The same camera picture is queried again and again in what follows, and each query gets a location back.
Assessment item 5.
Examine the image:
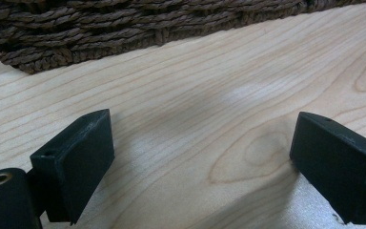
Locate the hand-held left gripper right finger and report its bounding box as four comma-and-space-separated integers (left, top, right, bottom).
289, 111, 366, 225

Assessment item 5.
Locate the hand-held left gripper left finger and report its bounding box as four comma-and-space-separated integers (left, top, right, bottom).
27, 108, 115, 226

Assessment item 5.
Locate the brown woven basket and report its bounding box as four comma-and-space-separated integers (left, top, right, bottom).
0, 0, 366, 75

